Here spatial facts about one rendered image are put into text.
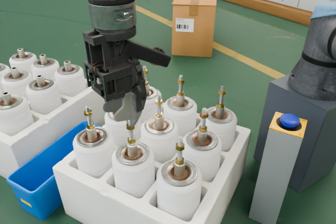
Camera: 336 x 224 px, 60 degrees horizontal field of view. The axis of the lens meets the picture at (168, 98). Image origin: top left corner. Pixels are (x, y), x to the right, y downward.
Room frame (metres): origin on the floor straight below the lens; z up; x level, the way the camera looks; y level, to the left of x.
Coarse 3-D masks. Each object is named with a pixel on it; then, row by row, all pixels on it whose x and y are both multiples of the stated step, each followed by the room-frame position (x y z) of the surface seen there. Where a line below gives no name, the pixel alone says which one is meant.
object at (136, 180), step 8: (152, 152) 0.50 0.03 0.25; (112, 160) 0.47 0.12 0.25; (152, 160) 0.47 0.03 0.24; (120, 168) 0.45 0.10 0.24; (128, 168) 0.45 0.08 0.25; (136, 168) 0.45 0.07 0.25; (144, 168) 0.45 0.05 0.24; (152, 168) 0.47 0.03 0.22; (120, 176) 0.45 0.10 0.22; (128, 176) 0.44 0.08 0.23; (136, 176) 0.44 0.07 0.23; (144, 176) 0.45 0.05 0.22; (152, 176) 0.47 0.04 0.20; (120, 184) 0.45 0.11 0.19; (128, 184) 0.44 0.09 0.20; (136, 184) 0.44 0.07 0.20; (144, 184) 0.45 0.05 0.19; (128, 192) 0.44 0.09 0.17; (136, 192) 0.44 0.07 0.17; (144, 192) 0.45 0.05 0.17
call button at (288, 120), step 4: (280, 116) 0.52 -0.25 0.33; (284, 116) 0.52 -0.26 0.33; (288, 116) 0.52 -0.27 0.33; (292, 116) 0.52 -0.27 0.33; (296, 116) 0.52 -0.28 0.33; (280, 120) 0.52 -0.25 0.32; (284, 120) 0.51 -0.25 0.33; (288, 120) 0.51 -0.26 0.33; (292, 120) 0.51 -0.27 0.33; (296, 120) 0.51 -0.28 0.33; (284, 124) 0.51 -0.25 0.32; (288, 124) 0.50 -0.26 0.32; (292, 124) 0.50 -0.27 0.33; (296, 124) 0.50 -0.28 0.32
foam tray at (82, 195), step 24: (240, 144) 0.60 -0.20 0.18; (72, 168) 0.51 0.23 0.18; (240, 168) 0.62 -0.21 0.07; (72, 192) 0.49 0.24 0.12; (96, 192) 0.45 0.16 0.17; (120, 192) 0.44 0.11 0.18; (216, 192) 0.44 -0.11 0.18; (72, 216) 0.50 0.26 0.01; (96, 216) 0.45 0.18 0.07; (120, 216) 0.42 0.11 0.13; (144, 216) 0.38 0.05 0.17; (168, 216) 0.38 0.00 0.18; (216, 216) 0.44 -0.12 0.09
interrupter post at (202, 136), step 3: (198, 129) 0.54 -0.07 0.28; (198, 132) 0.53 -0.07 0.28; (201, 132) 0.53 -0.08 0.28; (204, 132) 0.53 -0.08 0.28; (198, 135) 0.53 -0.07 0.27; (201, 135) 0.52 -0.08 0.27; (204, 135) 0.52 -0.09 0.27; (198, 138) 0.53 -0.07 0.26; (201, 138) 0.52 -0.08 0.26; (204, 138) 0.52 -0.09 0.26; (198, 141) 0.53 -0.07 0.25; (201, 141) 0.52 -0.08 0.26; (204, 141) 0.52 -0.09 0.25
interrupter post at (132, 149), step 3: (135, 141) 0.49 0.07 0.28; (129, 144) 0.48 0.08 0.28; (135, 144) 0.48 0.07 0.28; (129, 147) 0.48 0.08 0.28; (132, 147) 0.48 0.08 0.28; (135, 147) 0.48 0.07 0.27; (129, 150) 0.48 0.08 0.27; (132, 150) 0.48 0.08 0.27; (135, 150) 0.48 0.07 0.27; (129, 153) 0.48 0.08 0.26; (132, 153) 0.48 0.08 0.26; (135, 153) 0.48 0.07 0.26; (132, 156) 0.48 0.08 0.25
